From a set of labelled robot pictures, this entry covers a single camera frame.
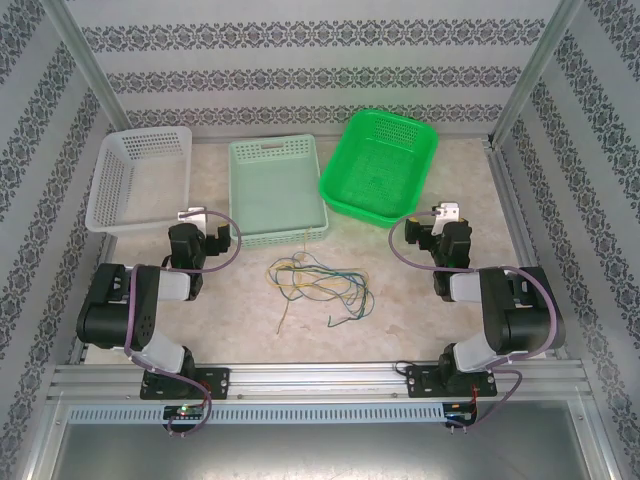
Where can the mint green plastic basket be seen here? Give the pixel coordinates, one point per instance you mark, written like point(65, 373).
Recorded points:
point(272, 195)

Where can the bright green plastic basket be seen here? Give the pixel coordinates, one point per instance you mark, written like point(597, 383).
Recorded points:
point(375, 170)

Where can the white plastic basket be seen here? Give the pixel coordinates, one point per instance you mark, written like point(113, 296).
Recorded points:
point(107, 180)

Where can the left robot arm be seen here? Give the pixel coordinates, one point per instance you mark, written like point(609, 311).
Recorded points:
point(115, 305)

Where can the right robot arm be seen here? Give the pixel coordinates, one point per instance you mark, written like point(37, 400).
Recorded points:
point(520, 310)

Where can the left circuit board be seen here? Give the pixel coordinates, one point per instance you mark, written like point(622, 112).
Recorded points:
point(182, 411)

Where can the circuit board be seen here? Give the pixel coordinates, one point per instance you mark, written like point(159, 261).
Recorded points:
point(460, 415)
point(182, 411)

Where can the right circuit board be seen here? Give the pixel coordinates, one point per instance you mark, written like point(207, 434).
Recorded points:
point(460, 415)

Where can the grey metal panel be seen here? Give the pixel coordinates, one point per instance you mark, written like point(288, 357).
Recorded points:
point(320, 450)

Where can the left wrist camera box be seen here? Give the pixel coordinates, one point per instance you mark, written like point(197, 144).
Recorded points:
point(196, 216)

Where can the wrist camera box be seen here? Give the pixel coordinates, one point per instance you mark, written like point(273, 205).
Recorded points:
point(450, 211)
point(196, 216)

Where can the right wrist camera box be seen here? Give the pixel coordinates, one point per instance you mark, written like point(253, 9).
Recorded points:
point(450, 211)

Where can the right aluminium side rail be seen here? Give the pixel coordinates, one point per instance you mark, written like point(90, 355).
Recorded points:
point(525, 240)

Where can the aluminium side rail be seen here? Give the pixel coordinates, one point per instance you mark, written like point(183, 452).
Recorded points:
point(525, 240)
point(92, 310)

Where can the left aluminium side rail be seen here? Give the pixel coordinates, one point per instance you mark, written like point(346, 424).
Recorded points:
point(92, 310)

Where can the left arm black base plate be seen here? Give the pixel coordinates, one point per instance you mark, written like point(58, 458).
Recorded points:
point(217, 382)

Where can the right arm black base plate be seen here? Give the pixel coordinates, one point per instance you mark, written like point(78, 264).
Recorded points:
point(420, 382)

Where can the aluminium mounting rail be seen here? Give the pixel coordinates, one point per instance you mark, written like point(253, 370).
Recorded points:
point(320, 380)

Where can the right aluminium frame post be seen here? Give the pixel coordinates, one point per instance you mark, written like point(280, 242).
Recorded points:
point(535, 70)

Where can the aluminium frame post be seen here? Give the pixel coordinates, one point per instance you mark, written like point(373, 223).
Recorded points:
point(535, 70)
point(85, 60)

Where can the left aluminium frame post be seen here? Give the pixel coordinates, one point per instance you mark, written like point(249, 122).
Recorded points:
point(85, 60)

